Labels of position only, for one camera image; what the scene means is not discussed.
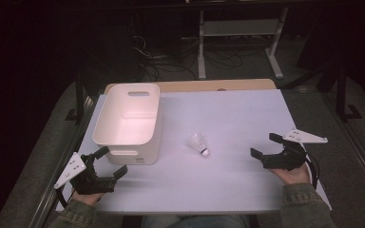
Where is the black metal stand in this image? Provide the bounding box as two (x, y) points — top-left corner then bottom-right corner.
(64, 71), (91, 125)
(335, 59), (364, 124)

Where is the person's right hand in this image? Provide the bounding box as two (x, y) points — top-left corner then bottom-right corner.
(269, 162), (312, 186)

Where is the white plastic storage bin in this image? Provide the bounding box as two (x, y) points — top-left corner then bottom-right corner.
(92, 83), (163, 166)

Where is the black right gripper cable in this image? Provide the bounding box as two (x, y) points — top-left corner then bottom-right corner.
(303, 154), (321, 191)

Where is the person's left hand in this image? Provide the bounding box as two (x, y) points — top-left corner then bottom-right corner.
(71, 188), (106, 207)

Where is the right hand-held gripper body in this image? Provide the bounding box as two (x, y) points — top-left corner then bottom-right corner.
(260, 127), (329, 172)

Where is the white metal desk frame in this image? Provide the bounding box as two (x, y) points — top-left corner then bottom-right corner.
(197, 7), (290, 81)

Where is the white badminton shuttlecock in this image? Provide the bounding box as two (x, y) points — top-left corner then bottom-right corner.
(187, 132), (210, 158)

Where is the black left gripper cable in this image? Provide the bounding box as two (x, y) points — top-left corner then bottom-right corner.
(56, 186), (77, 209)

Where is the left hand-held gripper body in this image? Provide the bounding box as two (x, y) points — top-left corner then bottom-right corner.
(53, 151), (117, 196)

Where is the metal rail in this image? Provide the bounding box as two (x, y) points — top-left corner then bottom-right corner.
(28, 96), (96, 228)
(321, 93), (365, 194)

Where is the light wooden board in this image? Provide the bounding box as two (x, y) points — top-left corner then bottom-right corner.
(104, 78), (278, 94)

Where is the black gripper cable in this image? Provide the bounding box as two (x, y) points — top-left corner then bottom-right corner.
(56, 186), (77, 209)
(303, 154), (321, 191)

